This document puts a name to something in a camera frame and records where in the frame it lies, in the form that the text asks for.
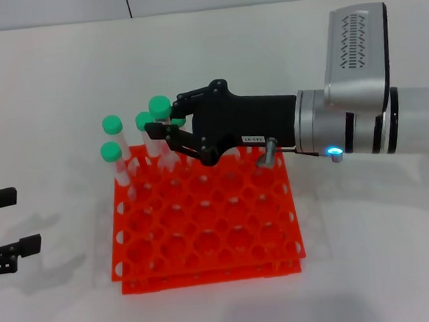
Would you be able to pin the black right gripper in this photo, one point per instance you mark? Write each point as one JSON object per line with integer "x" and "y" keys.
{"x": 248, "y": 120}

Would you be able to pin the silver screw knob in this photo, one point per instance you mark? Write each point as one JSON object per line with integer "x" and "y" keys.
{"x": 269, "y": 151}

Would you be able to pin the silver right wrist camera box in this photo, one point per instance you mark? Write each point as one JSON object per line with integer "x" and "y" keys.
{"x": 359, "y": 66}

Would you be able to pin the green capped clear test tube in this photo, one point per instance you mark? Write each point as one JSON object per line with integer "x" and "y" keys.
{"x": 111, "y": 124}
{"x": 178, "y": 122}
{"x": 159, "y": 106}
{"x": 142, "y": 121}
{"x": 111, "y": 152}

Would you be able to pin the orange plastic test tube rack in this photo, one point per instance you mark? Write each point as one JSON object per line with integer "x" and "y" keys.
{"x": 205, "y": 239}

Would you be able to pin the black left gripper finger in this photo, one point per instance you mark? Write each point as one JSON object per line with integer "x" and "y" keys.
{"x": 29, "y": 244}
{"x": 3, "y": 198}

